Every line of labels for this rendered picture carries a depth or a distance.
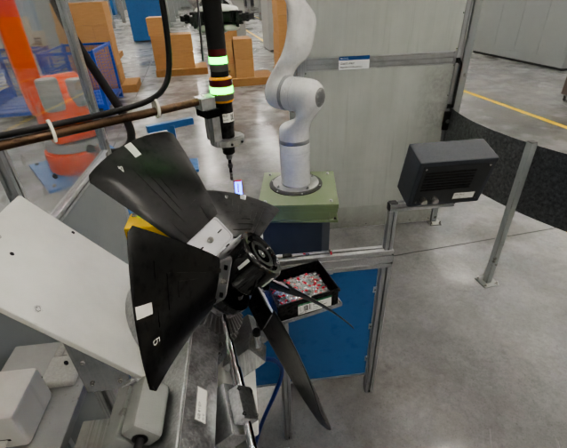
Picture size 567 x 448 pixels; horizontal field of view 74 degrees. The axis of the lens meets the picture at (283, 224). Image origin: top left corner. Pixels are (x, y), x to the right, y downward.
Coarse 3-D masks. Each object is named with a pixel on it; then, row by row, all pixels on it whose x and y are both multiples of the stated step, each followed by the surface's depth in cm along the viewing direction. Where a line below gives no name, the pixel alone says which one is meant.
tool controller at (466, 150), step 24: (432, 144) 124; (456, 144) 124; (480, 144) 124; (408, 168) 127; (432, 168) 119; (456, 168) 120; (480, 168) 121; (408, 192) 129; (432, 192) 127; (456, 192) 128; (480, 192) 130
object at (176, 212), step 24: (144, 144) 79; (168, 144) 83; (96, 168) 72; (144, 168) 77; (168, 168) 80; (192, 168) 84; (120, 192) 73; (144, 192) 76; (168, 192) 78; (192, 192) 81; (144, 216) 75; (168, 216) 78; (192, 216) 80
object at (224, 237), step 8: (208, 224) 82; (216, 224) 82; (200, 232) 81; (208, 232) 81; (216, 232) 82; (224, 232) 83; (192, 240) 80; (200, 240) 80; (216, 240) 82; (224, 240) 82; (200, 248) 80; (208, 248) 81; (216, 248) 82
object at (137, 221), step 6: (138, 216) 127; (132, 222) 123; (138, 222) 123; (144, 222) 123; (126, 228) 120; (144, 228) 121; (150, 228) 121; (156, 228) 122; (126, 234) 121; (162, 234) 123
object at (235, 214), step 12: (216, 192) 110; (228, 192) 111; (216, 204) 105; (228, 204) 106; (240, 204) 106; (252, 204) 108; (264, 204) 111; (216, 216) 101; (228, 216) 101; (240, 216) 101; (252, 216) 102; (264, 216) 104; (228, 228) 96; (240, 228) 96; (252, 228) 96; (264, 228) 98
